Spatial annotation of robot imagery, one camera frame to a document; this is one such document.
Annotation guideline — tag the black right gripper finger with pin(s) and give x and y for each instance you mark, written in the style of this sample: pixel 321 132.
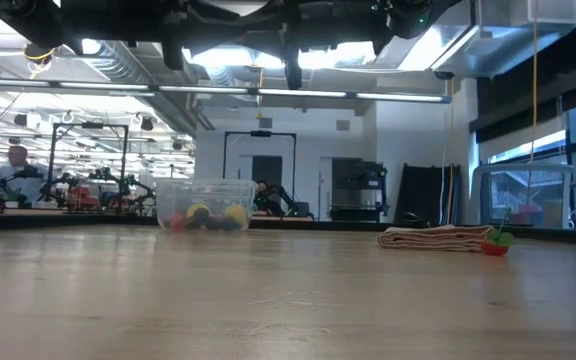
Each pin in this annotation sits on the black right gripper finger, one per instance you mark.
pixel 293 70

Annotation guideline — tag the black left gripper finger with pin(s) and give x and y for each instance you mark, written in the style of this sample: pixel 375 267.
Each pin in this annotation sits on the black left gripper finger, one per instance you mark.
pixel 173 52

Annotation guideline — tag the clear plastic tupperware container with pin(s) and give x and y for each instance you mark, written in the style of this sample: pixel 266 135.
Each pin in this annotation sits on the clear plastic tupperware container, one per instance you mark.
pixel 208 192

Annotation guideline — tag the red toy strawberry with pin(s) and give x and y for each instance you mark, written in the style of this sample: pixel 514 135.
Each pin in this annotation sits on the red toy strawberry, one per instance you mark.
pixel 177 221

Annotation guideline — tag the dark toy plum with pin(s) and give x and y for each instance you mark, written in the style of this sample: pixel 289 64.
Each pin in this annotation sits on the dark toy plum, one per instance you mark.
pixel 216 223

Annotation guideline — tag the red strawberry green top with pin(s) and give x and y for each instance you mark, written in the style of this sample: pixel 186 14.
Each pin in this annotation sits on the red strawberry green top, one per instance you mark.
pixel 498 242

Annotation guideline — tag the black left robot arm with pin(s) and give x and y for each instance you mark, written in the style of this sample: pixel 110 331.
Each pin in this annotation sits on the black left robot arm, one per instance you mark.
pixel 33 20

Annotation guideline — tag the black background robot arm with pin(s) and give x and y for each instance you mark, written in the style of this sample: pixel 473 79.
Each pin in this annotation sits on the black background robot arm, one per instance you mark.
pixel 68 192
pixel 123 192
pixel 288 200

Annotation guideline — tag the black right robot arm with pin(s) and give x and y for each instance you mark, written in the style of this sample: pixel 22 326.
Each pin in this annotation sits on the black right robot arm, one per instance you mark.
pixel 433 10

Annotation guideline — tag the person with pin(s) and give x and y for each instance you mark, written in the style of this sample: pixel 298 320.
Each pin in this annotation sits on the person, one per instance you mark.
pixel 18 175
pixel 261 189

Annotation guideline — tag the black equipment cabinet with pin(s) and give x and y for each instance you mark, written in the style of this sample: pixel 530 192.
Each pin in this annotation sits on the black equipment cabinet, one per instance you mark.
pixel 358 190

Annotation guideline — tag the black leaning panel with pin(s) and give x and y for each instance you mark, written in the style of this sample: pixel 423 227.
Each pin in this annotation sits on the black leaning panel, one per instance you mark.
pixel 423 195

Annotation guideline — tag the round silver ceiling duct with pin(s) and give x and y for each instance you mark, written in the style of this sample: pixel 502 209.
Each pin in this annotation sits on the round silver ceiling duct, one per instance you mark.
pixel 133 65

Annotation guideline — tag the grey wall vent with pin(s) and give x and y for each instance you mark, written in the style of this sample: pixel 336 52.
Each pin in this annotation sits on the grey wall vent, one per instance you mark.
pixel 343 125

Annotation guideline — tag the black background rig frame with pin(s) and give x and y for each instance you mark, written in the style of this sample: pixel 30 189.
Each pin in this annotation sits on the black background rig frame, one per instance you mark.
pixel 51 160
pixel 294 170

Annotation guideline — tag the dark ceiling camera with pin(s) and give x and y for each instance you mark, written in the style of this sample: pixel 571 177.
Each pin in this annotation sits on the dark ceiling camera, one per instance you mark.
pixel 445 76

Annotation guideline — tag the black aluminium table frame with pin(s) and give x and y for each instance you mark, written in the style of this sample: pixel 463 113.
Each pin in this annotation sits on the black aluminium table frame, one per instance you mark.
pixel 318 225

